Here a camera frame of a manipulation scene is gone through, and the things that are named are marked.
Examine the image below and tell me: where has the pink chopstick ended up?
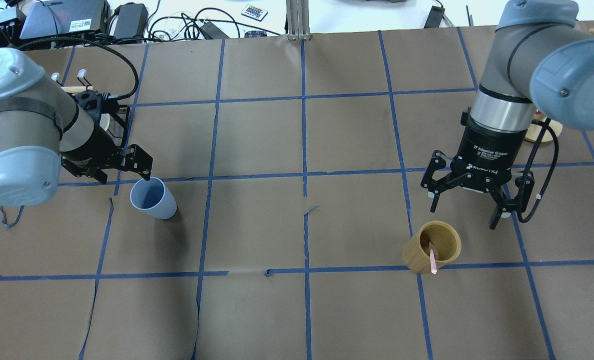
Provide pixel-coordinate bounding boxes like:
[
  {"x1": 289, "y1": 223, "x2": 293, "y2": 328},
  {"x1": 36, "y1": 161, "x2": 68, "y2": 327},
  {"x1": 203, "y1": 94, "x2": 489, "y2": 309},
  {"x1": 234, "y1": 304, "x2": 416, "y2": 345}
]
[{"x1": 429, "y1": 241, "x2": 438, "y2": 275}]

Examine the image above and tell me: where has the aluminium frame post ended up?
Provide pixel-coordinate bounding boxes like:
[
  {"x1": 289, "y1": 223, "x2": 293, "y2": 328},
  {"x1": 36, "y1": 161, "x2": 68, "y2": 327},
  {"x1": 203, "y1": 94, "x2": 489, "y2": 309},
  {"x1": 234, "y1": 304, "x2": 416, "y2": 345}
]
[{"x1": 286, "y1": 0, "x2": 311, "y2": 41}]

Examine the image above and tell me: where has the colourful remote control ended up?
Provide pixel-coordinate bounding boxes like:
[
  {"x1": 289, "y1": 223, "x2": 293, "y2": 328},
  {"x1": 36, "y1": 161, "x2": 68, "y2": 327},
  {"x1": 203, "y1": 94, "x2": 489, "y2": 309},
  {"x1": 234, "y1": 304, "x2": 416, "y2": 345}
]
[{"x1": 240, "y1": 4, "x2": 269, "y2": 22}]

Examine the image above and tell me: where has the black computer box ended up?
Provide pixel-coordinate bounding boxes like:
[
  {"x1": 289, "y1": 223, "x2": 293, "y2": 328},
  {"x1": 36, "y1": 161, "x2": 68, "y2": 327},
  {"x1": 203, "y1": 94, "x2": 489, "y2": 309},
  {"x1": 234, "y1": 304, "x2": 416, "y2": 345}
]
[{"x1": 20, "y1": 0, "x2": 112, "y2": 41}]

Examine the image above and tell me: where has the round wooden coaster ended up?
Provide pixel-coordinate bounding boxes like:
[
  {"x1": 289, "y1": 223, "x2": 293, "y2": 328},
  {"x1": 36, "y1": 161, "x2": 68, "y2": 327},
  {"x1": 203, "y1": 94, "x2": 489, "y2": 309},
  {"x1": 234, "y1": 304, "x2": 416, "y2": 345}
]
[{"x1": 524, "y1": 119, "x2": 563, "y2": 143}]

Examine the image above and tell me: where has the white mug far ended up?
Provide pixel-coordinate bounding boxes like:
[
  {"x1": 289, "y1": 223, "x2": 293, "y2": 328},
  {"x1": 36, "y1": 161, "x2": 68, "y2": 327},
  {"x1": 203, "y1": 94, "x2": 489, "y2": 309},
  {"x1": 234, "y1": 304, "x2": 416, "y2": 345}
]
[{"x1": 99, "y1": 113, "x2": 111, "y2": 132}]

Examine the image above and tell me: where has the black power adapter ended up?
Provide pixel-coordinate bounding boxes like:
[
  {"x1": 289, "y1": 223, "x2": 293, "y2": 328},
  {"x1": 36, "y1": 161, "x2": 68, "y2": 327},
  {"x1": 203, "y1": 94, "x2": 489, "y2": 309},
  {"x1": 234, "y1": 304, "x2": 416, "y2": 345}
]
[{"x1": 111, "y1": 3, "x2": 148, "y2": 39}]

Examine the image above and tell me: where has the bamboo wooden cup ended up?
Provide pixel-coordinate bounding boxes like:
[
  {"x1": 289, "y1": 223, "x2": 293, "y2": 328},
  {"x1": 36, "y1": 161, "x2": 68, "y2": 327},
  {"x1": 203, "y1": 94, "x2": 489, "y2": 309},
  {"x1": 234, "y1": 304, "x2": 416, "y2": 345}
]
[{"x1": 402, "y1": 220, "x2": 462, "y2": 275}]

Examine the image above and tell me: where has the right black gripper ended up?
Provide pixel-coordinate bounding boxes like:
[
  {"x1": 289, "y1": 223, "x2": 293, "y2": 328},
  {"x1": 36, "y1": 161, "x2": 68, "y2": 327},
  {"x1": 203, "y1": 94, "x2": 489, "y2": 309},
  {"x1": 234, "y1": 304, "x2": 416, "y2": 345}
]
[{"x1": 421, "y1": 125, "x2": 535, "y2": 231}]

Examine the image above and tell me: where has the black wire mug rack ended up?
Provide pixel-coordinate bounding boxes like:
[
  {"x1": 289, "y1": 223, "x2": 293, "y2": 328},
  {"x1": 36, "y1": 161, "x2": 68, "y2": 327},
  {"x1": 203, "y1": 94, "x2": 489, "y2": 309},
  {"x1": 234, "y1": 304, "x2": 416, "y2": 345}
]
[{"x1": 50, "y1": 69, "x2": 131, "y2": 147}]

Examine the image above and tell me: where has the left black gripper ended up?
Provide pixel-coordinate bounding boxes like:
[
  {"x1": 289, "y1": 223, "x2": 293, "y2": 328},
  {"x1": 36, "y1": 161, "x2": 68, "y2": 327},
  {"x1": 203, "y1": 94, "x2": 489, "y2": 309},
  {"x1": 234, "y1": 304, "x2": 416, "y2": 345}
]
[{"x1": 61, "y1": 101, "x2": 153, "y2": 185}]

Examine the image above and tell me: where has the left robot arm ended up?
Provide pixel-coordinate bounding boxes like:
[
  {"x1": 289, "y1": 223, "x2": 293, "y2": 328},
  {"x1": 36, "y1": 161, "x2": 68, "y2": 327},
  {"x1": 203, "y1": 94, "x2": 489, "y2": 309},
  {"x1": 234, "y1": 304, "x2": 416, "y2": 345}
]
[{"x1": 0, "y1": 48, "x2": 153, "y2": 207}]

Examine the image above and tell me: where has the wooden rack rod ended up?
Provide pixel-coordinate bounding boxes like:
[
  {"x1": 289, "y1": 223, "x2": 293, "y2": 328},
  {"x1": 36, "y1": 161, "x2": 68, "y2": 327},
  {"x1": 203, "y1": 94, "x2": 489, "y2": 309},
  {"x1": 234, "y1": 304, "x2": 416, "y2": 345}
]
[{"x1": 61, "y1": 85, "x2": 95, "y2": 94}]

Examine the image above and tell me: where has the light blue cup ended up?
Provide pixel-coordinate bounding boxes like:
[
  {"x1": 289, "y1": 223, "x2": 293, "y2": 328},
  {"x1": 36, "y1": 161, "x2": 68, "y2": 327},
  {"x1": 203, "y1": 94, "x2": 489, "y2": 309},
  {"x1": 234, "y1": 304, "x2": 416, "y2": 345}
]
[{"x1": 129, "y1": 177, "x2": 178, "y2": 220}]

